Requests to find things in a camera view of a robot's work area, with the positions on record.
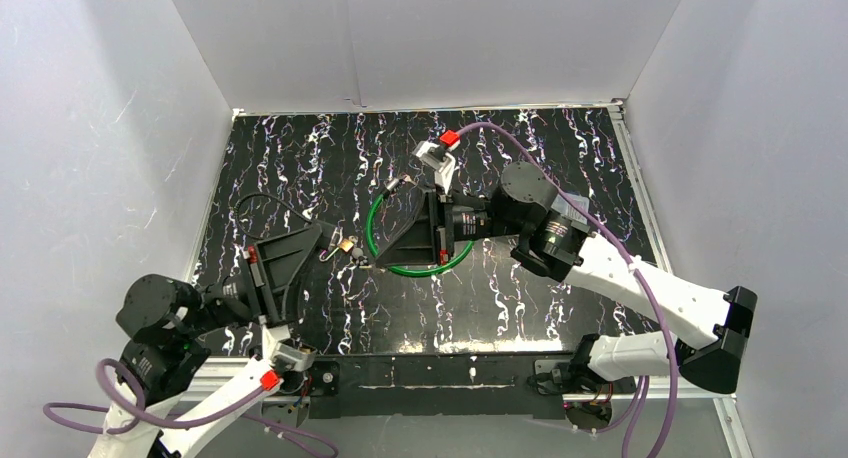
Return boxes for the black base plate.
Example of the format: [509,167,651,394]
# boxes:
[241,352,617,422]

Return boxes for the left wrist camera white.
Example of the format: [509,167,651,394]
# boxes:
[259,324,316,391]

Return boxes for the clear plastic parts box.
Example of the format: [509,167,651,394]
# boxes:
[551,193,590,225]

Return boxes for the small dark key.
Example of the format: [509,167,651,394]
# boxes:
[350,247,371,269]

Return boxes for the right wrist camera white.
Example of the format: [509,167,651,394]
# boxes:
[413,130,460,194]

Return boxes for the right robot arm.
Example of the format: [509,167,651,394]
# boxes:
[374,161,758,394]

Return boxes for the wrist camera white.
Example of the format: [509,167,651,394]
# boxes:
[259,324,316,391]
[413,130,460,194]

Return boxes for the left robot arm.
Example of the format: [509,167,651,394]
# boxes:
[91,220,340,457]

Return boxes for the small brass padlock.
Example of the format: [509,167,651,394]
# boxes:
[319,227,358,263]

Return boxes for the green cable lock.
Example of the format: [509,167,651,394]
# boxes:
[364,175,476,278]

